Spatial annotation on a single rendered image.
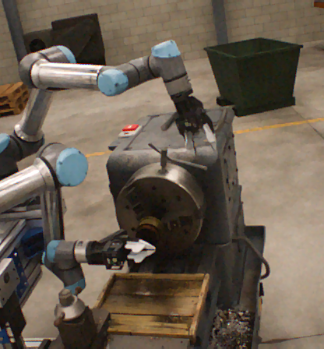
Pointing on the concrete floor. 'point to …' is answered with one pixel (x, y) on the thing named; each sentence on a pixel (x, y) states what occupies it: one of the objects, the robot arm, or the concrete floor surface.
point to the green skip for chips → (255, 74)
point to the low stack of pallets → (7, 99)
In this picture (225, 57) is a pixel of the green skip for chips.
